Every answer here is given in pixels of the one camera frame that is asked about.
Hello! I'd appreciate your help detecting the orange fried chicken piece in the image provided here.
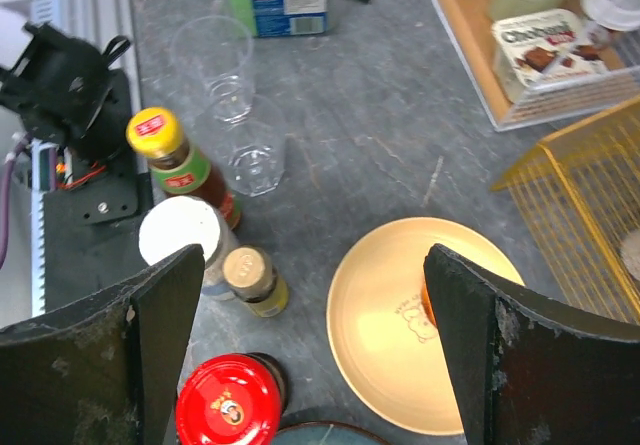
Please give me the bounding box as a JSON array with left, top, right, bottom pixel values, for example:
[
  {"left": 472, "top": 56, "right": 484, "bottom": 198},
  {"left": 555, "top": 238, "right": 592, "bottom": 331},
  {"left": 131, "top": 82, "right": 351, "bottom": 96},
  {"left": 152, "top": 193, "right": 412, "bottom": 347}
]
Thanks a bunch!
[{"left": 421, "top": 280, "right": 437, "bottom": 327}]

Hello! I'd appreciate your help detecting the yellow cap sauce bottle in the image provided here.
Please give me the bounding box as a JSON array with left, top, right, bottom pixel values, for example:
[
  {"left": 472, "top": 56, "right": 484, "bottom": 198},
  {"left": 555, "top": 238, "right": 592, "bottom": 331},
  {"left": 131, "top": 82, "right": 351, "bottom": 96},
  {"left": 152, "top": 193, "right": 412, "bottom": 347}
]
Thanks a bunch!
[{"left": 126, "top": 107, "right": 241, "bottom": 229}]

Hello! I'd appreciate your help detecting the yellow wire basket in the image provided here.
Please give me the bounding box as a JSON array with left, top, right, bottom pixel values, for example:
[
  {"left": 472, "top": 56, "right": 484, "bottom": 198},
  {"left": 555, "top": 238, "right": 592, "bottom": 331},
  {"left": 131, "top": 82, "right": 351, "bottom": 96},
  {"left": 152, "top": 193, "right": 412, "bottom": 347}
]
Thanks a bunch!
[{"left": 492, "top": 98, "right": 639, "bottom": 324}]

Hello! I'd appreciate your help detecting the clear plastic cup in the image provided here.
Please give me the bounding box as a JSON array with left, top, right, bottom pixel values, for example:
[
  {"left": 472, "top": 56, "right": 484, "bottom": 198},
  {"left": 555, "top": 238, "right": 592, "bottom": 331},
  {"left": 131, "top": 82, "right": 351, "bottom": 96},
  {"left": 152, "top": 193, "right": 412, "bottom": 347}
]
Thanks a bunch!
[
  {"left": 212, "top": 95, "right": 286, "bottom": 197},
  {"left": 169, "top": 15, "right": 255, "bottom": 123}
]

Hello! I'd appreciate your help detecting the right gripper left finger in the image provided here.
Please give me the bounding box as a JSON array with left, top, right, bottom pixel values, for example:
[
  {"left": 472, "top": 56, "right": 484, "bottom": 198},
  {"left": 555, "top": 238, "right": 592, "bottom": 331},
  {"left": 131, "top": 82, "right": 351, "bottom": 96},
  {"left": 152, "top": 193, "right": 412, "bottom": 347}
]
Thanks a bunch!
[{"left": 1, "top": 245, "right": 204, "bottom": 444}]

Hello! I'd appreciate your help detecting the silver lid spice jar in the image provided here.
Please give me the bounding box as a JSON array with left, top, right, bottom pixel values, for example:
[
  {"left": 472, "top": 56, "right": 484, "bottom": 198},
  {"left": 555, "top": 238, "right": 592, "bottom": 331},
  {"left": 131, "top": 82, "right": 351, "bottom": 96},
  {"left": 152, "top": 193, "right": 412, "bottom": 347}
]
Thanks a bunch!
[{"left": 138, "top": 195, "right": 241, "bottom": 302}]

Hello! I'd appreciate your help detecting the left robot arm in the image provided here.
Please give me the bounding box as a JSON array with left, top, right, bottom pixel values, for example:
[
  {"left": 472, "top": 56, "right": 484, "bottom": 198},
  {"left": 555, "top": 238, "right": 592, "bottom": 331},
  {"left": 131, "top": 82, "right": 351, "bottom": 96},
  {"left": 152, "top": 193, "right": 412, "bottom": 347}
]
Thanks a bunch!
[{"left": 1, "top": 22, "right": 132, "bottom": 163}]

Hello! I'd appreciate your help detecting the tall clear jar silver lid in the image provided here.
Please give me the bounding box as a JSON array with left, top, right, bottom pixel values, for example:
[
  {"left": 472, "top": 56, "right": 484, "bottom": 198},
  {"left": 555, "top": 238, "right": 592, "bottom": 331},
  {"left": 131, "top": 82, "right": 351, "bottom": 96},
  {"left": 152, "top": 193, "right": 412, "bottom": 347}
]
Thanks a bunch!
[{"left": 620, "top": 229, "right": 640, "bottom": 281}]

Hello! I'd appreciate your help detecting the blue green sponge pack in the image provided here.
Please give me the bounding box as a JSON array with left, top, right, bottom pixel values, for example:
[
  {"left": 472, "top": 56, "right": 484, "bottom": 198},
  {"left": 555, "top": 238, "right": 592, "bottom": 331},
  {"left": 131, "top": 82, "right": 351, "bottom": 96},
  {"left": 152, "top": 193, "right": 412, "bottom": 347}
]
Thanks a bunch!
[{"left": 228, "top": 0, "right": 329, "bottom": 38}]

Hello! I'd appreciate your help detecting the small yellow spice bottle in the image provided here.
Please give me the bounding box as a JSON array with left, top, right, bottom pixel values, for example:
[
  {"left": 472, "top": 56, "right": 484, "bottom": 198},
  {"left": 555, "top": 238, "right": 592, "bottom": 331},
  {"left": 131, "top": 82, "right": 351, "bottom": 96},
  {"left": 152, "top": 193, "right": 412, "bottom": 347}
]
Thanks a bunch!
[{"left": 223, "top": 246, "right": 289, "bottom": 318}]

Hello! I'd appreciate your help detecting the beige round plate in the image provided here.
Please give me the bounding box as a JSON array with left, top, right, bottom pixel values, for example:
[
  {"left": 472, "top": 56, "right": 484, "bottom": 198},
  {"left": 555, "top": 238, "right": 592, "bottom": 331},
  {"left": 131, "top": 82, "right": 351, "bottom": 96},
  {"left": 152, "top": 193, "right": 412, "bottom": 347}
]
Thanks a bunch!
[{"left": 326, "top": 217, "right": 522, "bottom": 436}]

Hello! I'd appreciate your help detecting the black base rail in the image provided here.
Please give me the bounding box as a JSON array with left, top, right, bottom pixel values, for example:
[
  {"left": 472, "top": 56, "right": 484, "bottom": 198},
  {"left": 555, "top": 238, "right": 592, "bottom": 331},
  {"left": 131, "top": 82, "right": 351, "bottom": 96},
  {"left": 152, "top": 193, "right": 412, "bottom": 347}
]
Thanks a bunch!
[{"left": 25, "top": 69, "right": 153, "bottom": 316}]

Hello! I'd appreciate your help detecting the white lid container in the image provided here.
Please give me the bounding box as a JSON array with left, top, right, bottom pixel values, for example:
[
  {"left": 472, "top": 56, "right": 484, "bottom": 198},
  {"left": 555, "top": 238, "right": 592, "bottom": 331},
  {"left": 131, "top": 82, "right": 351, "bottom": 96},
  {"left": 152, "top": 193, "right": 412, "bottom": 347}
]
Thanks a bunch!
[{"left": 580, "top": 0, "right": 639, "bottom": 32}]

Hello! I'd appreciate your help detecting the chobani yogurt tub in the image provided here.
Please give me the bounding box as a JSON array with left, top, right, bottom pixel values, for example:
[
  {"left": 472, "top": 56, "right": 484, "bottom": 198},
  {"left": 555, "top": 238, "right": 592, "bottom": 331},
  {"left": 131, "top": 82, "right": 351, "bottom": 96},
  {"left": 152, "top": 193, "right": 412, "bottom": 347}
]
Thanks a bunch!
[{"left": 491, "top": 8, "right": 607, "bottom": 103}]

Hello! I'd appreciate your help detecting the white wire shelf rack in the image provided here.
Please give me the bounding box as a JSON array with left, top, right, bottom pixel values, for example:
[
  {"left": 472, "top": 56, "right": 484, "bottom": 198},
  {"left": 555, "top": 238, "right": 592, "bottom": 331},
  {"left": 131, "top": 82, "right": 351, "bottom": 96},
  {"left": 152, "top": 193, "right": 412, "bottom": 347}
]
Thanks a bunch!
[{"left": 431, "top": 0, "right": 639, "bottom": 132}]

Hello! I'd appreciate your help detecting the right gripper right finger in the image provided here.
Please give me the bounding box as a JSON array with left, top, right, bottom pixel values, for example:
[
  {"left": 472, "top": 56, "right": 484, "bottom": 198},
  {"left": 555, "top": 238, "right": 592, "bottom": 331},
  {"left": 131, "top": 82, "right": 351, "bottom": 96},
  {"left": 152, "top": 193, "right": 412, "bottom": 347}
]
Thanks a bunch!
[{"left": 424, "top": 244, "right": 639, "bottom": 444}]

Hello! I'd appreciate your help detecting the blue ceramic plate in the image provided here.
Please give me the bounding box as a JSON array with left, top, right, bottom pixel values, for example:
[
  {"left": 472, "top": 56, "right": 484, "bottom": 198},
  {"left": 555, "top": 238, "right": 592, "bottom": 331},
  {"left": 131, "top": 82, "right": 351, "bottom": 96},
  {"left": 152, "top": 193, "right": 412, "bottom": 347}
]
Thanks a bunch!
[{"left": 272, "top": 420, "right": 391, "bottom": 445}]

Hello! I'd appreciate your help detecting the red lid sauce jar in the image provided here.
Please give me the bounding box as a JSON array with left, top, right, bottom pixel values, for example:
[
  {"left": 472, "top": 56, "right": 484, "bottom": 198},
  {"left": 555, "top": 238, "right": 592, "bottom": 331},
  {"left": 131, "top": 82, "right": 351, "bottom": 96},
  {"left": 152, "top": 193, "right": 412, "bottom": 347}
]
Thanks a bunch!
[{"left": 175, "top": 352, "right": 290, "bottom": 445}]

